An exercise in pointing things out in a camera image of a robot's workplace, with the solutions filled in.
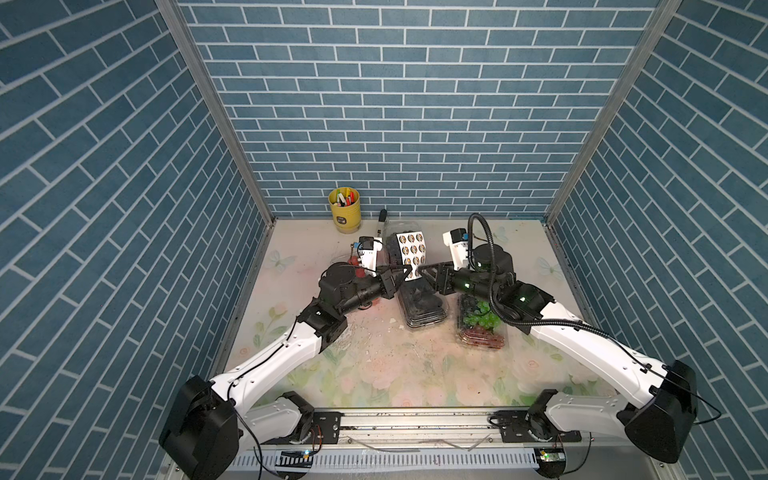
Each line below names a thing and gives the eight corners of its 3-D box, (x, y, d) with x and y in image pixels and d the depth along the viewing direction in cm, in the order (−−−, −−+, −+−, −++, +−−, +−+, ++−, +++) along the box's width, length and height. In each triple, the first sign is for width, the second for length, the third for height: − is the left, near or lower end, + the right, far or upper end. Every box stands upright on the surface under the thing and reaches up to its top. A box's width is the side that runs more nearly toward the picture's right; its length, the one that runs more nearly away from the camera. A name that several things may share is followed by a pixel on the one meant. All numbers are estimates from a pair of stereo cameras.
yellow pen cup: (332, 236, 118) (325, 208, 106) (336, 214, 126) (331, 186, 114) (360, 236, 118) (356, 208, 106) (363, 215, 126) (359, 186, 114)
